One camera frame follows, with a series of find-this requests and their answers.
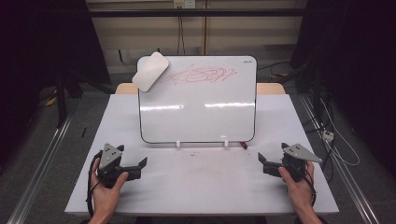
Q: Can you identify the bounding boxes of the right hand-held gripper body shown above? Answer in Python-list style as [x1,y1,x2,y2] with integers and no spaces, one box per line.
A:
[262,143,323,183]

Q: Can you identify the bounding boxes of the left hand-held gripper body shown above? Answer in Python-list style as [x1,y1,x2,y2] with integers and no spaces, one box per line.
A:
[96,143,143,189]

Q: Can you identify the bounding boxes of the white whiteboard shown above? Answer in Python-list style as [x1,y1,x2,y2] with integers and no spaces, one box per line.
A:
[136,55,259,145]

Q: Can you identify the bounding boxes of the white whiteboard eraser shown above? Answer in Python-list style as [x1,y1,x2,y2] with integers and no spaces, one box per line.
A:
[131,51,171,93]

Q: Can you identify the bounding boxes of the person's right hand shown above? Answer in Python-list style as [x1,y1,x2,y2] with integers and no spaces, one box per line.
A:
[277,161,316,213]

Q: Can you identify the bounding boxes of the person's left hand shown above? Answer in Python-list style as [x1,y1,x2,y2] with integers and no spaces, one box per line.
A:
[91,167,130,218]

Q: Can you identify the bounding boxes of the black metal stand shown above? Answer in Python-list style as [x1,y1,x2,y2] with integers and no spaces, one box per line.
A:
[55,69,82,129]

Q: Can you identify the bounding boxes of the black curtain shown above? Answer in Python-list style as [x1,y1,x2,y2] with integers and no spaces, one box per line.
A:
[0,0,112,171]
[289,0,396,179]

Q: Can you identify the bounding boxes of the black horizontal bar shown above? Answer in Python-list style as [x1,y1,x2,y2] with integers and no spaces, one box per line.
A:
[88,8,306,18]

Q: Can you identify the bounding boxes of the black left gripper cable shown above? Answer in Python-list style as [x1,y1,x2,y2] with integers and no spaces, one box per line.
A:
[85,150,105,217]

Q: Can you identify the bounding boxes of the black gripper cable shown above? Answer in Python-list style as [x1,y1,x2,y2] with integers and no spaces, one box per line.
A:
[85,150,105,217]
[303,170,318,208]

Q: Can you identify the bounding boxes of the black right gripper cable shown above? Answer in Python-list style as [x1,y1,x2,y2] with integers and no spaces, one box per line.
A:
[303,170,318,208]

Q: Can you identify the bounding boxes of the white cable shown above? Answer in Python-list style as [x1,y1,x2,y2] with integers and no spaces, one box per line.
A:
[319,98,361,167]

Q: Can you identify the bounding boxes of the aluminium floor rail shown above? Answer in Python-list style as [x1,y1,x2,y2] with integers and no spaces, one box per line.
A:
[299,94,381,224]
[7,106,78,224]

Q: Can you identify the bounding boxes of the black hanging cables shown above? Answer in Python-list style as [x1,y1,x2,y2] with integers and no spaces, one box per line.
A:
[177,16,186,56]

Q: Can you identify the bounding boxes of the white wall socket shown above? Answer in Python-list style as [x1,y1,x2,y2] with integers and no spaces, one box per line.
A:
[173,0,197,9]

